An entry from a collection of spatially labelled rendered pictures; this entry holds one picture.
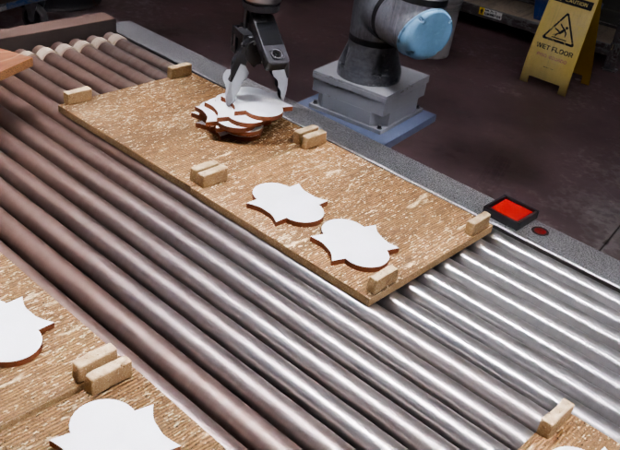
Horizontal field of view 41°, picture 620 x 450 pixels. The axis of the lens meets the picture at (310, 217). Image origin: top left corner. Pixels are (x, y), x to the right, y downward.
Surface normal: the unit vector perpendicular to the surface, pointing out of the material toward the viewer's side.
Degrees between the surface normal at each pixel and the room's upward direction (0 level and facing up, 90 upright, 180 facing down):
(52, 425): 0
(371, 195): 0
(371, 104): 90
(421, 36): 97
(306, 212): 0
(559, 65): 78
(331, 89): 90
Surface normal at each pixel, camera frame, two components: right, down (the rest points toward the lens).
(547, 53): -0.60, 0.15
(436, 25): 0.45, 0.61
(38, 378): 0.12, -0.85
